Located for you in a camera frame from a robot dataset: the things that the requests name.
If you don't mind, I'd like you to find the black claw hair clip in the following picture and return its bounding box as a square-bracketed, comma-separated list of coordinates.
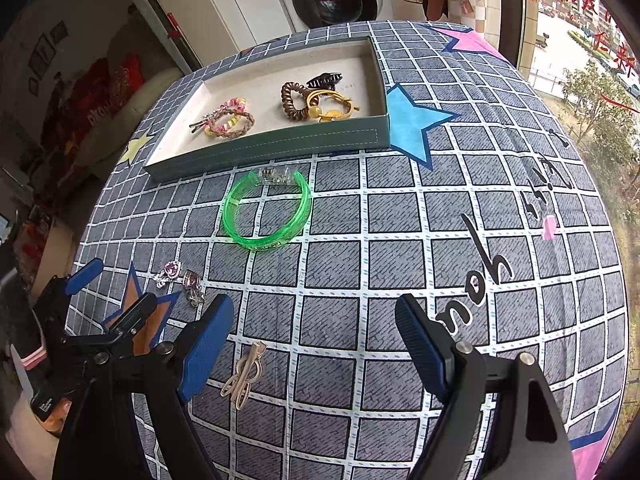
[306, 72, 343, 92]

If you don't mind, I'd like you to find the brown spiral hair tie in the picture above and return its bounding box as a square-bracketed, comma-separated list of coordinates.
[281, 81, 313, 122]

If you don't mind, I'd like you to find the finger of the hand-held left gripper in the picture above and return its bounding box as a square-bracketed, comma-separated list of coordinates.
[42, 258, 105, 311]
[102, 292, 158, 346]

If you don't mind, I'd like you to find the beige hair clip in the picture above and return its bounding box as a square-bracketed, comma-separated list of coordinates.
[220, 341, 267, 408]

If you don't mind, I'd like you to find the green translucent bangle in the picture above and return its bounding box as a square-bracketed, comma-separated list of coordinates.
[221, 167, 314, 252]

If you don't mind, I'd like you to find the white cabinet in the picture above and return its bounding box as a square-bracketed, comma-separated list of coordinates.
[190, 0, 296, 61]

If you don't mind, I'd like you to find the red patterned cushion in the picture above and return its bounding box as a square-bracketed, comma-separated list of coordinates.
[112, 52, 146, 93]

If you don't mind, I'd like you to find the red blanket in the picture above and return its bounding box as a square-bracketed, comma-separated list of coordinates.
[45, 55, 146, 161]

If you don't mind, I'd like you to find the star hair clip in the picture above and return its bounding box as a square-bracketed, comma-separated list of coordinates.
[189, 112, 221, 136]

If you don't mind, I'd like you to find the pink gem hair clip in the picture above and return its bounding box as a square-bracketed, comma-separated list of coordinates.
[155, 260, 183, 288]

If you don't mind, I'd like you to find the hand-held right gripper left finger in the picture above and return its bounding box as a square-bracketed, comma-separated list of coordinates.
[52, 294, 235, 480]

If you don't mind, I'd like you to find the pink yellow spiral hair tie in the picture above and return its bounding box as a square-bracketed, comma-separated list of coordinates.
[216, 96, 248, 131]

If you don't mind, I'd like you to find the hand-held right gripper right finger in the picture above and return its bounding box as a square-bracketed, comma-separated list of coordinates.
[395, 294, 573, 480]

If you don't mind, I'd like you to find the brown braided bracelet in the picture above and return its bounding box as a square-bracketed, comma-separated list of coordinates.
[202, 110, 256, 140]

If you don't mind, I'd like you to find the shallow grey-green box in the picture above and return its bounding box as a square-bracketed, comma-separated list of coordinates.
[144, 36, 391, 183]

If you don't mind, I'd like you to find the red lettering window decal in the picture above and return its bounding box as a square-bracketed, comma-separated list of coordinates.
[552, 0, 640, 111]

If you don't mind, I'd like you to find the grey checked star tablecloth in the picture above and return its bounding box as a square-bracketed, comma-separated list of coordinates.
[65, 19, 628, 480]

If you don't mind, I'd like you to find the large picture frame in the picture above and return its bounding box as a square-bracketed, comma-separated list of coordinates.
[27, 32, 56, 73]

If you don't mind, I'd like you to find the gold beaded hair tie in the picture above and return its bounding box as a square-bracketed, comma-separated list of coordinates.
[305, 89, 361, 123]

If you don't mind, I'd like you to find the cream sofa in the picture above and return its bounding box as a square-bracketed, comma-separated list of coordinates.
[75, 67, 186, 171]

